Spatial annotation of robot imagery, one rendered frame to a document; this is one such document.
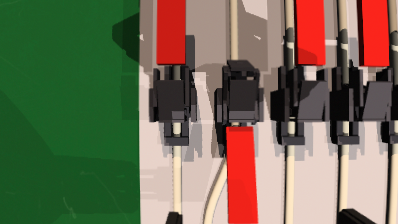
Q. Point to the beige flexible cable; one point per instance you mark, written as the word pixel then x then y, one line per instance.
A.
pixel 233 56

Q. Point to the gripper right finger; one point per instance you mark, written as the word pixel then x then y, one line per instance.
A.
pixel 351 216

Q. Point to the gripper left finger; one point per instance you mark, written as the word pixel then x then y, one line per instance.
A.
pixel 174 218

